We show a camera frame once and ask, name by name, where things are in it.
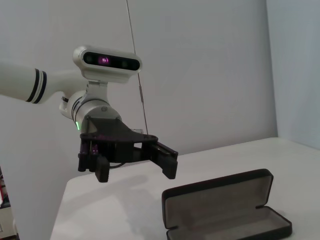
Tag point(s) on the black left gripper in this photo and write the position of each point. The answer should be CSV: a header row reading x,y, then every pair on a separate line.
x,y
117,140

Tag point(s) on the black glasses case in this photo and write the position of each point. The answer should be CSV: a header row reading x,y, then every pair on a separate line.
x,y
220,200

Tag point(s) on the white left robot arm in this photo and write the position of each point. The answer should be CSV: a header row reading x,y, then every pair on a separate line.
x,y
22,82

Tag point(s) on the dark background equipment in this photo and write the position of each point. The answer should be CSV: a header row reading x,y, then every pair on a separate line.
x,y
3,200

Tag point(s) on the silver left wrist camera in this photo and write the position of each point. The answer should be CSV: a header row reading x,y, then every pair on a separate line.
x,y
110,61

